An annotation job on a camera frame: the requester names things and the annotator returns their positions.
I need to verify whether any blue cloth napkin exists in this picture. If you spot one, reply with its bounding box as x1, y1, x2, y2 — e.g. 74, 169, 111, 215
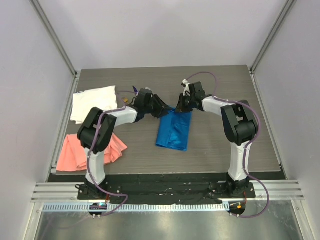
155, 109, 192, 152

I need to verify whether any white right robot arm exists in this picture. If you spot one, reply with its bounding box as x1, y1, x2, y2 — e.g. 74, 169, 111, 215
175, 79, 259, 198

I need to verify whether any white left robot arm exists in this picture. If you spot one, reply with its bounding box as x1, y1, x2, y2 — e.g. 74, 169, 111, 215
76, 88, 173, 200

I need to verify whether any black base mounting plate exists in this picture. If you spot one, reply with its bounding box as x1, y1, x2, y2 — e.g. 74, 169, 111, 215
48, 172, 256, 201

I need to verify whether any left aluminium frame post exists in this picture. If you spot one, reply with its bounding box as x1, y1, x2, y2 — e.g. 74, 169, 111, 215
29, 0, 77, 78

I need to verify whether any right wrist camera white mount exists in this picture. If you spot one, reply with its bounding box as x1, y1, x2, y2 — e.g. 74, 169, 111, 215
181, 79, 191, 97

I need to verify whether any green handled gold fork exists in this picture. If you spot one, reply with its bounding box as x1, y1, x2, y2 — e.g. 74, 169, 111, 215
122, 97, 130, 105

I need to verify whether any slotted cable duct rail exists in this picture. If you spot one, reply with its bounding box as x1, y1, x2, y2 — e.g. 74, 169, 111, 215
42, 202, 230, 213

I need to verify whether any horizontal aluminium frame rail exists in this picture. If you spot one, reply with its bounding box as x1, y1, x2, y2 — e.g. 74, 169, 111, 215
31, 180, 305, 203

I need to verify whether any purple plastic knife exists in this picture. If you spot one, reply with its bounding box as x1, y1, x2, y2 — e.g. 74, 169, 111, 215
132, 86, 139, 95

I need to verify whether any aluminium frame post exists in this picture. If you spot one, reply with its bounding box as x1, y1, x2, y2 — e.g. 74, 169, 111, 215
249, 0, 297, 74
29, 0, 77, 78

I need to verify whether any right aluminium frame post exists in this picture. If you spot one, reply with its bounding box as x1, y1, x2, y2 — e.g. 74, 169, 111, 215
249, 0, 297, 74

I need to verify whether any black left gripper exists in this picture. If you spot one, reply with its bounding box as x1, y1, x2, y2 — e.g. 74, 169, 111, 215
143, 94, 172, 119

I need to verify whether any white folded cloth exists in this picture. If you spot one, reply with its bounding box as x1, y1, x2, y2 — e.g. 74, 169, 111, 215
70, 85, 118, 125

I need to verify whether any pink folded cloth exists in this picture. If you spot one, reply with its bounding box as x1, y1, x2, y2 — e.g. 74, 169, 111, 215
56, 133, 128, 172

